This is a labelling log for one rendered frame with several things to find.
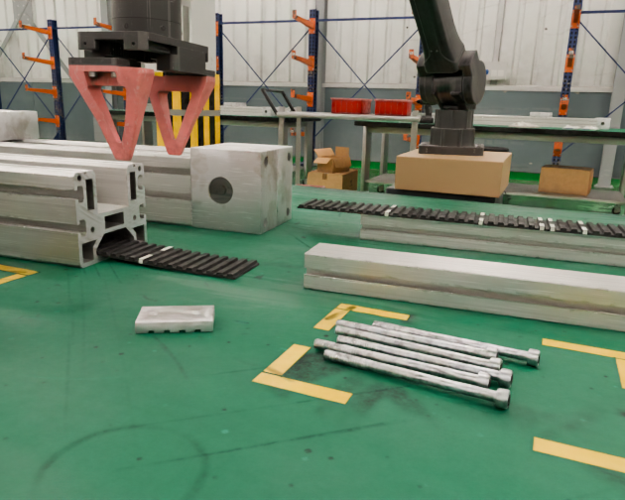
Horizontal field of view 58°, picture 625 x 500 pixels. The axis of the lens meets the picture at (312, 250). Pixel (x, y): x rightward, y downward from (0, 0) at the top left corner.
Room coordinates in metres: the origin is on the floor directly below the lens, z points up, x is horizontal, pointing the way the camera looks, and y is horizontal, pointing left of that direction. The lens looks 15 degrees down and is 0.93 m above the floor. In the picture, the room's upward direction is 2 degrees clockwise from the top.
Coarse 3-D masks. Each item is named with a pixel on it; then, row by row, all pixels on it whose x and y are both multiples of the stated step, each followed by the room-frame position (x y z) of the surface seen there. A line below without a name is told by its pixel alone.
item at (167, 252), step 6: (156, 252) 0.51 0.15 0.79; (162, 252) 0.52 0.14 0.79; (168, 252) 0.52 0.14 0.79; (174, 252) 0.52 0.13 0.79; (180, 252) 0.53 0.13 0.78; (144, 258) 0.49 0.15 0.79; (150, 258) 0.50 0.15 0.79; (156, 258) 0.49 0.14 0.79; (162, 258) 0.50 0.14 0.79; (144, 264) 0.49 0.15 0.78; (150, 264) 0.48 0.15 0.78
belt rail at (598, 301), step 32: (320, 256) 0.44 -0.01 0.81; (352, 256) 0.44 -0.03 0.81; (384, 256) 0.44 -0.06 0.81; (416, 256) 0.44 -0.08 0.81; (320, 288) 0.44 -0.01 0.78; (352, 288) 0.43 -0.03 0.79; (384, 288) 0.42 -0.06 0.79; (416, 288) 0.41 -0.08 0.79; (448, 288) 0.41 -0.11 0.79; (480, 288) 0.40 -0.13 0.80; (512, 288) 0.39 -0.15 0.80; (544, 288) 0.38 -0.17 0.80; (576, 288) 0.38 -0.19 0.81; (608, 288) 0.37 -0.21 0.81; (544, 320) 0.38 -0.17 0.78; (576, 320) 0.38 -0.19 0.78; (608, 320) 0.37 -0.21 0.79
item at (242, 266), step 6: (234, 264) 0.49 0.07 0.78; (240, 264) 0.50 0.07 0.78; (246, 264) 0.49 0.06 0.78; (252, 264) 0.50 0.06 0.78; (258, 264) 0.50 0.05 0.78; (222, 270) 0.47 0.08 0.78; (228, 270) 0.47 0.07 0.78; (234, 270) 0.47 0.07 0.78; (240, 270) 0.47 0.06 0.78; (246, 270) 0.48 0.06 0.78; (216, 276) 0.46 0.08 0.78; (222, 276) 0.46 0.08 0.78; (228, 276) 0.46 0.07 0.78; (234, 276) 0.46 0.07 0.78; (240, 276) 0.47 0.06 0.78
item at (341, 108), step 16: (288, 112) 3.66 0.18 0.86; (304, 112) 3.84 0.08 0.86; (320, 112) 4.05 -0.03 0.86; (336, 112) 3.74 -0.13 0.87; (352, 112) 3.71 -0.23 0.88; (368, 112) 3.91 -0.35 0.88; (384, 112) 3.59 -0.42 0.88; (400, 112) 3.56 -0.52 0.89; (416, 112) 3.52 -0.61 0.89; (416, 128) 3.52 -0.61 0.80; (416, 144) 4.01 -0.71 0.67
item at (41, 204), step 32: (0, 160) 0.59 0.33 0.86; (32, 160) 0.58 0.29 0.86; (64, 160) 0.57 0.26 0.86; (96, 160) 0.58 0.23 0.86; (0, 192) 0.50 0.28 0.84; (32, 192) 0.50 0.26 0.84; (64, 192) 0.49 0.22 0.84; (96, 192) 0.56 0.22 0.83; (128, 192) 0.54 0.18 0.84; (0, 224) 0.50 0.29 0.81; (32, 224) 0.51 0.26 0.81; (64, 224) 0.49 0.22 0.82; (96, 224) 0.50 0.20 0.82; (128, 224) 0.54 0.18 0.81; (32, 256) 0.49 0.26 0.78; (64, 256) 0.48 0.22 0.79; (96, 256) 0.50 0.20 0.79
